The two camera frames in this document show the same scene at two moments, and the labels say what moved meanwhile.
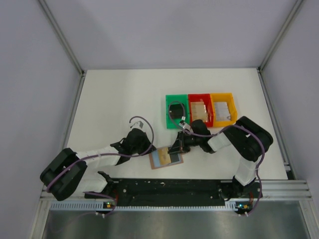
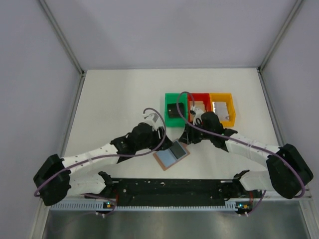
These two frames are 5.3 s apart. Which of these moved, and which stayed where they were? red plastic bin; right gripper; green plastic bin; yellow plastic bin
Moved: right gripper
Stayed: red plastic bin; yellow plastic bin; green plastic bin
